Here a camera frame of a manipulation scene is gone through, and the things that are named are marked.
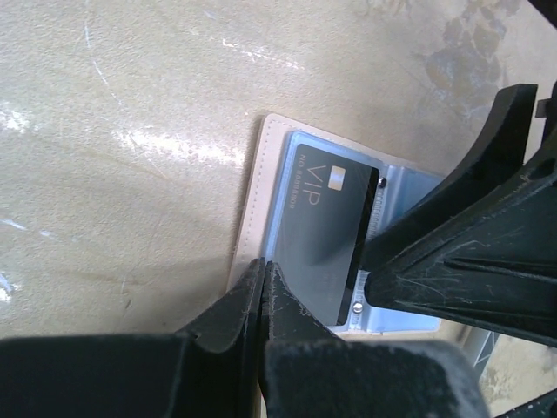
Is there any beige card holder wallet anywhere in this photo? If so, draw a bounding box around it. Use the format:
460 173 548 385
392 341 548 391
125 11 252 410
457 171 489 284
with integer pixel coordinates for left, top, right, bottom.
229 113 441 334

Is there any grey truss beam piece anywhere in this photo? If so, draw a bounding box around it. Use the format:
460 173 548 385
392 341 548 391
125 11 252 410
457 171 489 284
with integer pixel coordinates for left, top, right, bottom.
462 327 500 379

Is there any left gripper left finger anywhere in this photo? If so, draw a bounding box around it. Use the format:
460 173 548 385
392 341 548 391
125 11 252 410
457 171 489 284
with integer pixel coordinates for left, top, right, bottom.
1 259 266 417

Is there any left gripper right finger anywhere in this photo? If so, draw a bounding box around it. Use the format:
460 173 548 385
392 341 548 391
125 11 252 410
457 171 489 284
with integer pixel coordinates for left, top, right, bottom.
261 262 487 417

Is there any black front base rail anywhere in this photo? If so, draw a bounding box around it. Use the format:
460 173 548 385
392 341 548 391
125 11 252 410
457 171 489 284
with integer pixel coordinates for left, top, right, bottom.
496 389 557 418

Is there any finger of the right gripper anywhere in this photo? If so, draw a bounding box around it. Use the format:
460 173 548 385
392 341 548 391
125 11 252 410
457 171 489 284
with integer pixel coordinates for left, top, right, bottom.
365 134 556 347
359 84 538 272

